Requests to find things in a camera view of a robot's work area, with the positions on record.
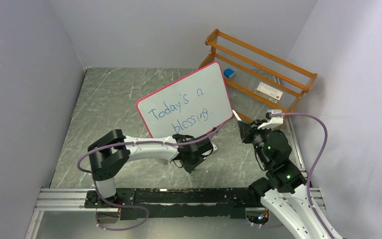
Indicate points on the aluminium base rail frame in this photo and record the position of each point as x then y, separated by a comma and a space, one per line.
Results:
80, 213

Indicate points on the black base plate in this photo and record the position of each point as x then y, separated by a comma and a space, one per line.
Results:
235, 203

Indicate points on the blue whiteboard marker pen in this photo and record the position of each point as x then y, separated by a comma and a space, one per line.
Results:
236, 115

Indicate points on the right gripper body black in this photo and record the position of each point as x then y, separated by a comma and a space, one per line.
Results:
258, 137

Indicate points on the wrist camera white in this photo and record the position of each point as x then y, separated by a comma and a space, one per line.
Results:
214, 146
274, 119

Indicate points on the blue eraser on shelf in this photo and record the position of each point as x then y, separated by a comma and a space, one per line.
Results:
229, 73

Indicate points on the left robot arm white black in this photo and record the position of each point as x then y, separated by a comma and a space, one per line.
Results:
111, 152

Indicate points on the orange wooden shelf rack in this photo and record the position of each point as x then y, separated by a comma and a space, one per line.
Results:
253, 66

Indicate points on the white labelled box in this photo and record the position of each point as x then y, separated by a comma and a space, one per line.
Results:
270, 93

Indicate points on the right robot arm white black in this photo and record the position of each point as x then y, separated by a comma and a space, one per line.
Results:
284, 191

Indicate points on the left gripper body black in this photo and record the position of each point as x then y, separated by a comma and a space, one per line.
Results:
191, 164

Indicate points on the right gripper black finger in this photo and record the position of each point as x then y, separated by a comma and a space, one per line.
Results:
260, 124
246, 131

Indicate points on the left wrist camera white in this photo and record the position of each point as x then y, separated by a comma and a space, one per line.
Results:
214, 146

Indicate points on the whiteboard with pink frame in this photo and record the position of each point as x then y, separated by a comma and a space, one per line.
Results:
193, 105

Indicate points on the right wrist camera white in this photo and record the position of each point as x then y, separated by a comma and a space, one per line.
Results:
274, 119

